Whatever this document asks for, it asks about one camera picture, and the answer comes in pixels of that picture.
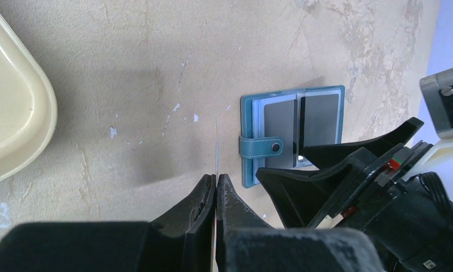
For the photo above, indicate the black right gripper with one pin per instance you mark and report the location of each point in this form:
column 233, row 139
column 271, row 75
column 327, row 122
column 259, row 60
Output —
column 410, row 218

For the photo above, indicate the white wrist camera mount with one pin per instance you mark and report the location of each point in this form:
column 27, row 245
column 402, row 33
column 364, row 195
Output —
column 437, row 90

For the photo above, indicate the blue card holder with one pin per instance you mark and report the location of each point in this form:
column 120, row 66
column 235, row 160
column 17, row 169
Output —
column 255, row 147

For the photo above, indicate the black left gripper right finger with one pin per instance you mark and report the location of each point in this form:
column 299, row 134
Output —
column 245, row 242

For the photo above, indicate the black credit card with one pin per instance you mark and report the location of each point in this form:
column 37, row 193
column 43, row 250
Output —
column 217, row 149
column 319, row 120
column 279, row 122

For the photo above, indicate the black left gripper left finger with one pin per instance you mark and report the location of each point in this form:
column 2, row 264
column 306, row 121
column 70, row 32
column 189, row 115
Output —
column 181, row 239

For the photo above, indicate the gold oval tin tray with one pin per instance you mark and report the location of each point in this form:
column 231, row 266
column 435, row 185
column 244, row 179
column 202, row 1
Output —
column 28, row 106

